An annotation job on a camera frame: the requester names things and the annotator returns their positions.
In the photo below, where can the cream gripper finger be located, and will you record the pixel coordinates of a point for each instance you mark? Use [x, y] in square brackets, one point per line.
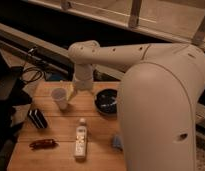
[71, 92]

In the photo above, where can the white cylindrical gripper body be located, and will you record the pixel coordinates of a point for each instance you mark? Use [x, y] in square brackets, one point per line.
[83, 77]

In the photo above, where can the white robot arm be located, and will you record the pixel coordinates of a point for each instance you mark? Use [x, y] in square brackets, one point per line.
[156, 101]

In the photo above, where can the black white striped eraser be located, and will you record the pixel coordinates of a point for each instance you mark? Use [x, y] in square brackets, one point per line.
[37, 118]

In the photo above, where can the black round bowl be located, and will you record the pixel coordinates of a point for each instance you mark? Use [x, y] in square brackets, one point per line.
[106, 102]

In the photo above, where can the white remote control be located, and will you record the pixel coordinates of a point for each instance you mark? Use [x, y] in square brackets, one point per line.
[81, 140]

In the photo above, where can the brown wrapped sausage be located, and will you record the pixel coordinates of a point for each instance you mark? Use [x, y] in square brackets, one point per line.
[43, 144]

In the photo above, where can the blue crumpled cloth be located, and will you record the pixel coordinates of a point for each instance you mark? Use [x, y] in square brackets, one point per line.
[116, 142]

